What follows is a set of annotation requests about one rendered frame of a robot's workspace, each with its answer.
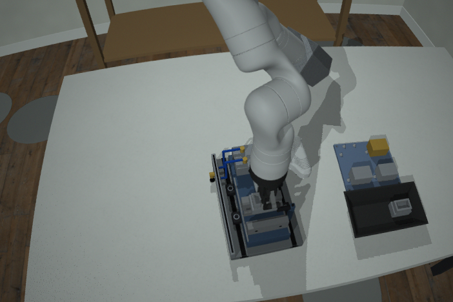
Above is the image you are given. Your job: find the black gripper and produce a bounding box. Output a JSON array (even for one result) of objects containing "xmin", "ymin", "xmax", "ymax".
[{"xmin": 249, "ymin": 167, "xmax": 287, "ymax": 210}]

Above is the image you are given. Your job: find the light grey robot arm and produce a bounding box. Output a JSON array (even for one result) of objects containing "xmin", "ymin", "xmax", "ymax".
[{"xmin": 202, "ymin": 0, "xmax": 312, "ymax": 180}]

